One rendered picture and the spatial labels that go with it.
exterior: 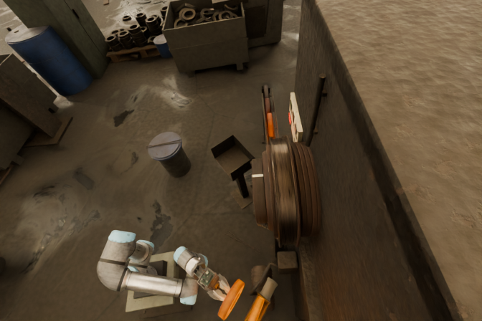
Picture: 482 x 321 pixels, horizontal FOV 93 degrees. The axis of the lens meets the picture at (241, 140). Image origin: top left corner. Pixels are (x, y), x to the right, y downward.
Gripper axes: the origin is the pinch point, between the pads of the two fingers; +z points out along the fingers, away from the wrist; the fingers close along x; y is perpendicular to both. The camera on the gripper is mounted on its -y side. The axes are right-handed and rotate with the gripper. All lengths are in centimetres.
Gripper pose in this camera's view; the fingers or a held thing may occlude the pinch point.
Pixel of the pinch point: (231, 298)
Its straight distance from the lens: 116.6
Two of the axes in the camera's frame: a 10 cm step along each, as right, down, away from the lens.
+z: 7.6, 2.2, -6.1
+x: 5.6, -7.0, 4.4
